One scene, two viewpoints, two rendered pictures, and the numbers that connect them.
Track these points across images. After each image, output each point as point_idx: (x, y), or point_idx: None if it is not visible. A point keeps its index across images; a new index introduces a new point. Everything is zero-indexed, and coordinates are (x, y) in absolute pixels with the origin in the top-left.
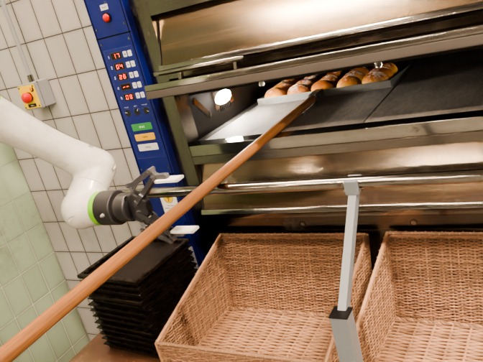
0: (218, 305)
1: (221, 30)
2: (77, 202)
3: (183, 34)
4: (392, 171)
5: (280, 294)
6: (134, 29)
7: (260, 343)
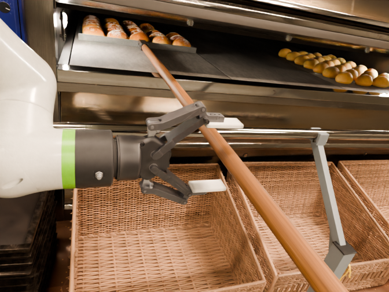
0: (58, 236)
1: None
2: (32, 150)
3: None
4: (245, 119)
5: (136, 217)
6: None
7: (142, 269)
